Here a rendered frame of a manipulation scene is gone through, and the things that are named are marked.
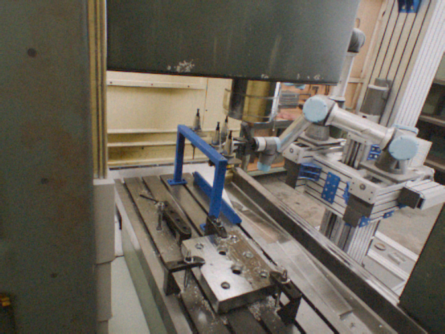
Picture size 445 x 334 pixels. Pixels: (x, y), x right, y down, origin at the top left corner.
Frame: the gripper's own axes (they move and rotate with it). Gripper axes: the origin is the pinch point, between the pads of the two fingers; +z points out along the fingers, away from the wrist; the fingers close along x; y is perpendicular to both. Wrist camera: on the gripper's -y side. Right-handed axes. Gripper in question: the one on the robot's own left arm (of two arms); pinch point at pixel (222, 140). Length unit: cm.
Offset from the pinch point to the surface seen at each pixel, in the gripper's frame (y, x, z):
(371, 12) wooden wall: -117, 236, -361
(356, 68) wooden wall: -35, 237, -367
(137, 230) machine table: 31, -20, 45
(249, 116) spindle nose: -28, -59, 27
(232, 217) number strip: 26.9, -27.1, 4.2
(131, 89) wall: -13, 49, 33
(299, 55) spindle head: -45, -65, 20
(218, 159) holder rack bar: -2.3, -27.9, 16.5
